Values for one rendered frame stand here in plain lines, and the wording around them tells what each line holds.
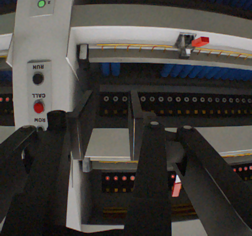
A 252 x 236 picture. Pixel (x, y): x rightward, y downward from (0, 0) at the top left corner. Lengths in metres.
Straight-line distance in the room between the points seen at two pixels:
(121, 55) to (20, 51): 0.16
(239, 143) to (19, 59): 0.39
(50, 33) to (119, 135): 0.19
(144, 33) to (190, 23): 0.07
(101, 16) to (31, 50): 0.12
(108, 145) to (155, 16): 0.21
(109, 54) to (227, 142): 0.25
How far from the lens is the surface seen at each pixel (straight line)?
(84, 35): 0.33
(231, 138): 0.38
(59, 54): 0.31
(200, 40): 0.27
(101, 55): 0.35
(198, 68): 0.41
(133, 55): 0.35
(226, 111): 0.52
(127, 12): 0.32
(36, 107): 0.32
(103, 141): 0.32
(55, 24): 0.32
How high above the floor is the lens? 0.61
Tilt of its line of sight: 9 degrees up
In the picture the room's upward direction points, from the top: 179 degrees counter-clockwise
